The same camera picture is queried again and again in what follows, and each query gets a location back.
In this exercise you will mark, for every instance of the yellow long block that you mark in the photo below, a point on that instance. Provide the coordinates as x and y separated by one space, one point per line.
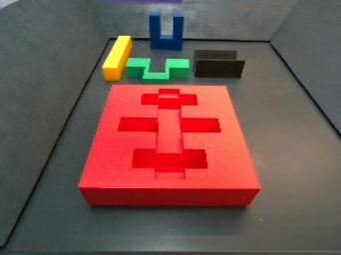
116 58

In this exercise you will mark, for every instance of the green U-shaped block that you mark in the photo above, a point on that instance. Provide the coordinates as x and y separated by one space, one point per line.
139 68

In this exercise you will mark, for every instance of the red slotted board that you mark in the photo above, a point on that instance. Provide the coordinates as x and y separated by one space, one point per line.
168 149

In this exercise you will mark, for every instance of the blue U-shaped block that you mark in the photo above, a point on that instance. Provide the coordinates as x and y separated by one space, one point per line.
166 42

